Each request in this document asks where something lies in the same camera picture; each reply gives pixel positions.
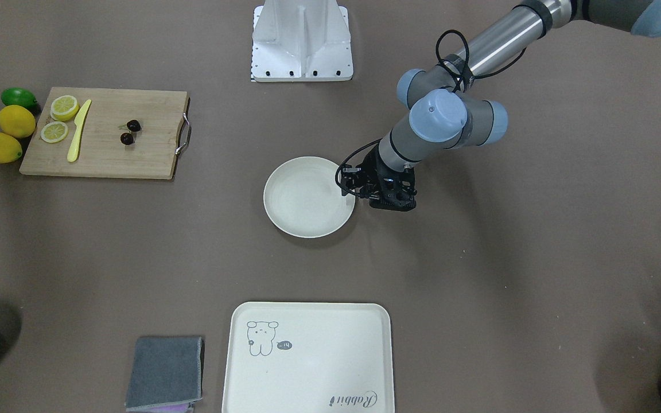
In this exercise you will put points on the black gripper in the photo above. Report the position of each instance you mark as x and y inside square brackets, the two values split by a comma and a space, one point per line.
[372, 170]

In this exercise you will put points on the cream round plate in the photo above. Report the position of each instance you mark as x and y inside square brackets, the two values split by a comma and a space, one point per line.
[302, 198]

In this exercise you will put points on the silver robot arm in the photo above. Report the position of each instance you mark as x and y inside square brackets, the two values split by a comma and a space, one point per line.
[440, 116]

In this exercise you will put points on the cream rectangular tray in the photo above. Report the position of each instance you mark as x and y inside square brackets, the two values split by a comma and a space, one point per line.
[309, 357]

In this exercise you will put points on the dark red cherry upper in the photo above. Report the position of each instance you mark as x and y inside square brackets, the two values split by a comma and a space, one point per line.
[133, 126]

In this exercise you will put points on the dark red cherry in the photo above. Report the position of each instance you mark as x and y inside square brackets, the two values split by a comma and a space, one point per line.
[133, 126]
[127, 139]

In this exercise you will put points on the dark red cherry lower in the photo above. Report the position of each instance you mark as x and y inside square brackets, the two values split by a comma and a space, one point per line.
[127, 139]

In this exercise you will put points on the bamboo cutting board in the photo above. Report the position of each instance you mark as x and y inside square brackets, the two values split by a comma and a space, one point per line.
[153, 156]

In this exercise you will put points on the grey folded cloth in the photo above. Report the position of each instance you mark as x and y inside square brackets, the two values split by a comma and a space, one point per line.
[166, 374]

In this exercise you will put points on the yellow plastic knife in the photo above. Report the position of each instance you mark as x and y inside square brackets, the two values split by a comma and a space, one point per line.
[79, 121]

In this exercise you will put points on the lemon slice upper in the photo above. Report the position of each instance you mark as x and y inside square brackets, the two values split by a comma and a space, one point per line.
[64, 108]

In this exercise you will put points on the lemon slice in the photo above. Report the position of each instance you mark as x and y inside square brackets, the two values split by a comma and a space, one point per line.
[54, 132]
[64, 108]

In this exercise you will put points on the lemon slice lower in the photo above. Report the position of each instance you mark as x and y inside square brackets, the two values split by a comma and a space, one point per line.
[54, 132]

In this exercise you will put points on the yellow lemon upper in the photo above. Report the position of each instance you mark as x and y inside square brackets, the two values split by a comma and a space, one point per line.
[17, 121]

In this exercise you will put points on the green lime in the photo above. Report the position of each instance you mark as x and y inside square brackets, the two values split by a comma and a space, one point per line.
[18, 96]

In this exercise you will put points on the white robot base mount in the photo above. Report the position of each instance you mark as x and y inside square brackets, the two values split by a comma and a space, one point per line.
[301, 41]

